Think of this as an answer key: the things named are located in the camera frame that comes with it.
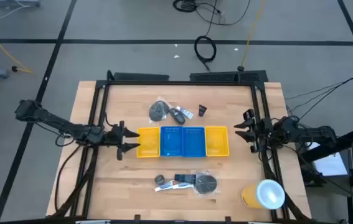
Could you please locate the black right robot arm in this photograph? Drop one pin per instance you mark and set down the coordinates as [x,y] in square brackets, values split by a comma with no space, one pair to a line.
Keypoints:
[313,133]

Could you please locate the clear bag with black item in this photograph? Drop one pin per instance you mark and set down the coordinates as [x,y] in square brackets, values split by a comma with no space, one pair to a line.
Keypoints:
[205,183]
[159,111]

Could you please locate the yellow plastic basket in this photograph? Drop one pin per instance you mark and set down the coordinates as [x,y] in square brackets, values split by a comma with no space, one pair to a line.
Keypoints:
[148,143]
[216,141]

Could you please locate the black perforated control box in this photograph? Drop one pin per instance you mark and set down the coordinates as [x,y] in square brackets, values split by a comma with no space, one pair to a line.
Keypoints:
[226,76]

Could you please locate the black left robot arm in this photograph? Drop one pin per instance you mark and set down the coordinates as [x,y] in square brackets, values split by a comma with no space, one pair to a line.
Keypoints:
[54,121]

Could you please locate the white paper sheet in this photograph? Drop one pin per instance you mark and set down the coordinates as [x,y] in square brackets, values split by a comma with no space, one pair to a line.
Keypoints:
[330,163]

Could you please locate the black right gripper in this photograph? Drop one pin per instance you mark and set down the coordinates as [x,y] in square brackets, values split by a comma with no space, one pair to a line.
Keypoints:
[263,130]

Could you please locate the black flat control box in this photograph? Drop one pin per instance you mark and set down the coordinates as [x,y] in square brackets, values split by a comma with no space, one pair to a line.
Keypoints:
[141,76]

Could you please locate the blue plastic basket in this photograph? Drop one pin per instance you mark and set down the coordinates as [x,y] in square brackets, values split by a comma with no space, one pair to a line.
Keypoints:
[171,143]
[195,143]

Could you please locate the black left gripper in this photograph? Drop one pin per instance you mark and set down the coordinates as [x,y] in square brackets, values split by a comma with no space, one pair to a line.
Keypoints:
[120,140]

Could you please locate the yellow cup with white lid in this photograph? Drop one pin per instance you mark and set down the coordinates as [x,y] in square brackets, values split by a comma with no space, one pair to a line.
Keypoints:
[269,194]

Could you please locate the black metal table frame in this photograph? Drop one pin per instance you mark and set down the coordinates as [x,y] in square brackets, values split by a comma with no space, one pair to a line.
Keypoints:
[179,83]

